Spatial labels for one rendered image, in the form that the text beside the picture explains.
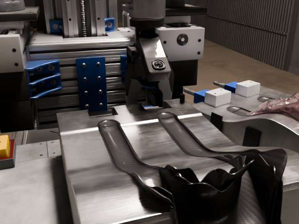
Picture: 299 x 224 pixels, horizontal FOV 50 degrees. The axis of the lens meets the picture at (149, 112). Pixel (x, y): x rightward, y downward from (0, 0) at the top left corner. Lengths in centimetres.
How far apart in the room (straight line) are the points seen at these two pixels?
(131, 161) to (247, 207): 18
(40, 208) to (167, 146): 22
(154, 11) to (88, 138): 28
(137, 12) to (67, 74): 42
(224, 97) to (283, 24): 385
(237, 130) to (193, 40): 37
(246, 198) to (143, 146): 19
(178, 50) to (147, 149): 49
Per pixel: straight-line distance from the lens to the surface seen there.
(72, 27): 110
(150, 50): 64
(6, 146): 66
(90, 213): 31
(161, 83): 71
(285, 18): 456
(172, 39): 92
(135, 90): 70
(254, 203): 40
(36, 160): 67
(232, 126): 66
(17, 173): 64
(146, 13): 66
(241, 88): 83
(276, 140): 61
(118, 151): 50
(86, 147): 51
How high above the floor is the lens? 113
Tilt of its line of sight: 23 degrees down
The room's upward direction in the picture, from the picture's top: straight up
